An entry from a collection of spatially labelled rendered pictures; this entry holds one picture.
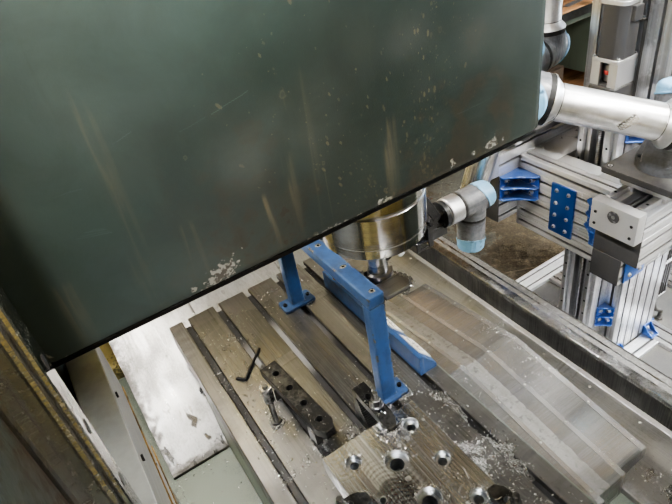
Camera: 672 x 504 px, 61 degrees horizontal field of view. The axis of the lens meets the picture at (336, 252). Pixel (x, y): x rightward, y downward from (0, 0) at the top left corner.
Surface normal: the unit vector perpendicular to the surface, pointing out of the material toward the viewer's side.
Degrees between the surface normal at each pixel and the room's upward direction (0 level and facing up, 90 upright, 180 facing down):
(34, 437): 90
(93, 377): 0
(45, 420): 90
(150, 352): 24
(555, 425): 8
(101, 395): 0
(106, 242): 90
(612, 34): 90
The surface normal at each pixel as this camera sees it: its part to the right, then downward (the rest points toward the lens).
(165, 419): 0.09, -0.55
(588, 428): -0.07, -0.72
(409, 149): 0.53, 0.44
